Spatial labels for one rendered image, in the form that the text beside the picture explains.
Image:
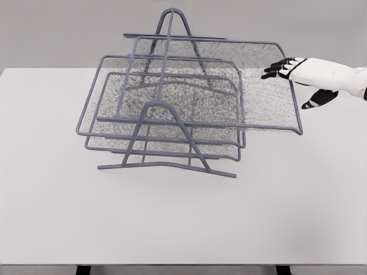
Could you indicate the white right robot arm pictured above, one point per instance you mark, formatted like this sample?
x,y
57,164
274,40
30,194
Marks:
x,y
361,83

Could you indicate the large grey mesh folder tray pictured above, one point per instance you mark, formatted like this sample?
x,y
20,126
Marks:
x,y
272,100

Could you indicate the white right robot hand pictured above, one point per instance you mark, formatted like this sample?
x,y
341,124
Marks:
x,y
318,74

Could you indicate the small grey mesh folder tray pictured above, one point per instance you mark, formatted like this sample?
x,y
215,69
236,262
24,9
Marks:
x,y
109,143

